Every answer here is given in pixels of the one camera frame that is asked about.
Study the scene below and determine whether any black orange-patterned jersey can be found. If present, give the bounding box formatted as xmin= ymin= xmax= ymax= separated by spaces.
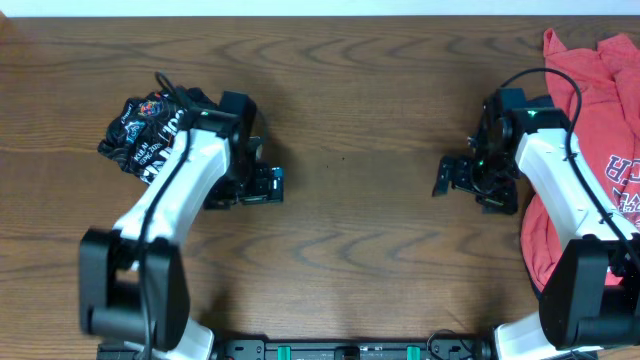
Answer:
xmin=97 ymin=90 xmax=186 ymax=184

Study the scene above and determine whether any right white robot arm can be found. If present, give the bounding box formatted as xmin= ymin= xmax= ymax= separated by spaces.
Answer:
xmin=433 ymin=108 xmax=639 ymax=359

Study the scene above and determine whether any red printed t-shirt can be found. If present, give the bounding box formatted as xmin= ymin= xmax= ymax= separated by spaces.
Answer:
xmin=520 ymin=28 xmax=639 ymax=293

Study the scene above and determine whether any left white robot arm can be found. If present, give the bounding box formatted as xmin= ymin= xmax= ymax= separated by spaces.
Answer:
xmin=79 ymin=109 xmax=284 ymax=359

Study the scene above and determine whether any navy blue garment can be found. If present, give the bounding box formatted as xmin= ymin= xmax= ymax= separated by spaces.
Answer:
xmin=526 ymin=95 xmax=554 ymax=112

